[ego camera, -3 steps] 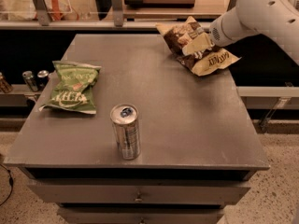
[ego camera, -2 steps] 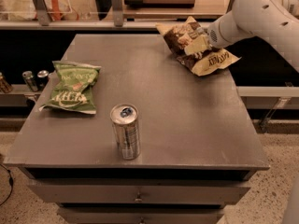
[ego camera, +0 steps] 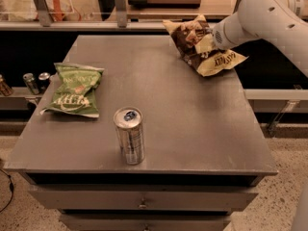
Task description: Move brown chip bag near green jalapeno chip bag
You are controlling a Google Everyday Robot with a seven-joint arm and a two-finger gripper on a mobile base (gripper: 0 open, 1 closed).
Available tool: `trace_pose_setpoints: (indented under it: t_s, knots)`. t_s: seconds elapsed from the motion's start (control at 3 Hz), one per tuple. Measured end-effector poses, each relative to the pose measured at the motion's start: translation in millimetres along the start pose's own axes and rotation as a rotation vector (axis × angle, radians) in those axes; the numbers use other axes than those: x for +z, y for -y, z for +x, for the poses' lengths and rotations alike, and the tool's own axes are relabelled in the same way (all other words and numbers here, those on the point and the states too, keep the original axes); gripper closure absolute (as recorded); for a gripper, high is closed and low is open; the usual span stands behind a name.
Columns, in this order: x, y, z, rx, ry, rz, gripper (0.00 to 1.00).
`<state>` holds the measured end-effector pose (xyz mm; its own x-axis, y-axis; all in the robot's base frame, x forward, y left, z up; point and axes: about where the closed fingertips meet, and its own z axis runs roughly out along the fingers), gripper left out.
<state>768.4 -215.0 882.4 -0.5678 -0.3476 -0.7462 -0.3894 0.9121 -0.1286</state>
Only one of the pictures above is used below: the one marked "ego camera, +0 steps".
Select brown can at edge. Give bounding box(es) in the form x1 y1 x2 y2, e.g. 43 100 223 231
0 74 13 96

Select cabinet drawer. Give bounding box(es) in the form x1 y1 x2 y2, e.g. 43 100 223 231
60 214 230 231
29 185 257 213

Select white orange bag behind glass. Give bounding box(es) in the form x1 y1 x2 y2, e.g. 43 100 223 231
5 0 80 21

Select upper cabinet drawer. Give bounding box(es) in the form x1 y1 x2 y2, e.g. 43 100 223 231
29 185 257 213

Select black floor cable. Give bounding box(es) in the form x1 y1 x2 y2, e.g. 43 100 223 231
0 168 15 214

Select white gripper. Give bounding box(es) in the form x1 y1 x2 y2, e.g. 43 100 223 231
194 13 257 54

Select left metal bracket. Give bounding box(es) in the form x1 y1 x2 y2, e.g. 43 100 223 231
33 0 53 27

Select middle metal bracket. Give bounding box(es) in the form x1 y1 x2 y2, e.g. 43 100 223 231
115 0 127 28

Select dark can on shelf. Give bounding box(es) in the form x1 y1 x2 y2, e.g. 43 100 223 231
38 72 51 91

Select brown chip bag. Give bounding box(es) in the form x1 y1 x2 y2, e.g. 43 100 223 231
163 14 246 77

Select green jalapeno chip bag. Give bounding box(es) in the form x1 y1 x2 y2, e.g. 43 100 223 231
40 63 104 118

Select lower cabinet drawer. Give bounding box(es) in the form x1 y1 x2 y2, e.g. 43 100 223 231
60 214 230 231

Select silver drink can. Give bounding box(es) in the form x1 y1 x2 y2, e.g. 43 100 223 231
114 107 144 165

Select grey drawer cabinet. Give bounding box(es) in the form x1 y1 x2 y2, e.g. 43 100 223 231
6 36 276 231

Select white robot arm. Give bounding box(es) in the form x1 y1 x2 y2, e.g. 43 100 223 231
214 0 308 231

